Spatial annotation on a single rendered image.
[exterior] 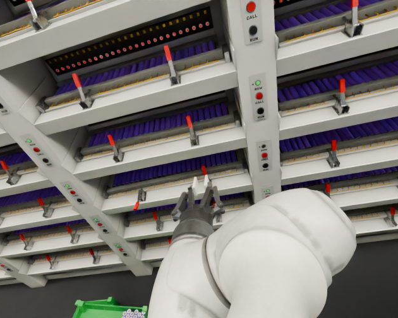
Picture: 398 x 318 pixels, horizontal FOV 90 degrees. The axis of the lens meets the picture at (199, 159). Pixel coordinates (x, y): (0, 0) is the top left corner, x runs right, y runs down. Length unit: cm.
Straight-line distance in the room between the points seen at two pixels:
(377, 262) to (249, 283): 110
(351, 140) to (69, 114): 91
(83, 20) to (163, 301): 57
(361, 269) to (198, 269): 100
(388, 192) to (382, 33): 59
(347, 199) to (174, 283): 80
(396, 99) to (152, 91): 67
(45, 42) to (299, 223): 64
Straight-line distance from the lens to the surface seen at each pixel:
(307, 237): 24
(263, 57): 56
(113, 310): 124
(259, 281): 19
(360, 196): 100
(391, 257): 130
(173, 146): 66
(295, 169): 78
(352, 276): 120
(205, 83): 56
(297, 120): 67
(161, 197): 80
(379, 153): 89
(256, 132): 62
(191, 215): 43
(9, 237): 151
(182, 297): 30
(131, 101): 60
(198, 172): 77
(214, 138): 64
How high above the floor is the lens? 105
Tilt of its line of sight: 33 degrees down
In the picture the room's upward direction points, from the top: 18 degrees counter-clockwise
